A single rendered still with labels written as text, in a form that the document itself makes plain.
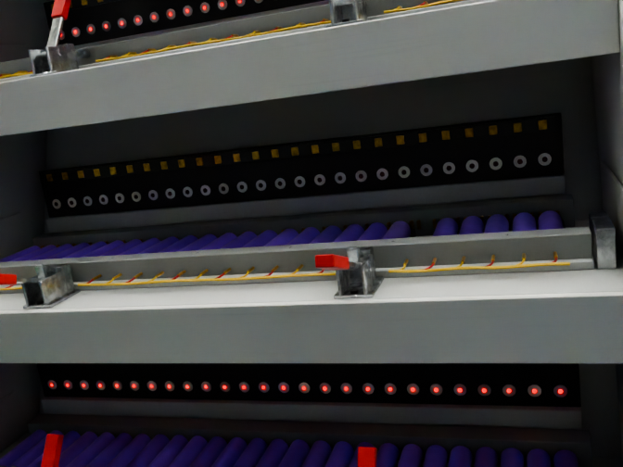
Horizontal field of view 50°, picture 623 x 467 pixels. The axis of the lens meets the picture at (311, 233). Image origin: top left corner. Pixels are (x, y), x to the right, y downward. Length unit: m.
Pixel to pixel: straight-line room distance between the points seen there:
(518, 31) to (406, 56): 0.08
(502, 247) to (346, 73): 0.17
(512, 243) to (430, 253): 0.06
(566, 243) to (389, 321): 0.13
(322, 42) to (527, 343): 0.25
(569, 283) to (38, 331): 0.40
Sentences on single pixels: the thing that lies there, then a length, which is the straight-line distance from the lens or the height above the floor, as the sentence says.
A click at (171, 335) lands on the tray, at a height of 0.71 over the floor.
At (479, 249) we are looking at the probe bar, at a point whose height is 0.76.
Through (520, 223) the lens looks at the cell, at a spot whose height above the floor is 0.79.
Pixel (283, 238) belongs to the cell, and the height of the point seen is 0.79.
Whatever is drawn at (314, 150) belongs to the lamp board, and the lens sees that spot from 0.64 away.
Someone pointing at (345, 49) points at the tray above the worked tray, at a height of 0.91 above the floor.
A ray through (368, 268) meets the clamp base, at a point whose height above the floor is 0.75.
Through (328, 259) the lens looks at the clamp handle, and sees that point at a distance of 0.40.
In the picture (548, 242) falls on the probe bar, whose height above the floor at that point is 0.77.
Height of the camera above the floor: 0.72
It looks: 7 degrees up
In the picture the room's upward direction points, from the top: 1 degrees counter-clockwise
